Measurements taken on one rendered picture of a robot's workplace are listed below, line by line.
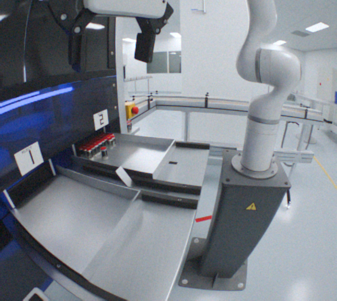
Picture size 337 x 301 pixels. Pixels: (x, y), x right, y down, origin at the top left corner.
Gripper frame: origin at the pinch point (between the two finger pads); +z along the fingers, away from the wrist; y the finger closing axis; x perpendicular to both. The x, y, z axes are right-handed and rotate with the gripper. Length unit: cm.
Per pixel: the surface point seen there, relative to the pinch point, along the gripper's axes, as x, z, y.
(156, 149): 16, 41, 30
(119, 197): 3.8, 35.6, 3.0
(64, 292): -3, 71, -39
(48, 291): -2, 62, -42
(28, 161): 20.0, 25.6, -15.7
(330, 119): -233, 81, 655
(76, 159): 30, 41, 1
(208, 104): 36, 48, 110
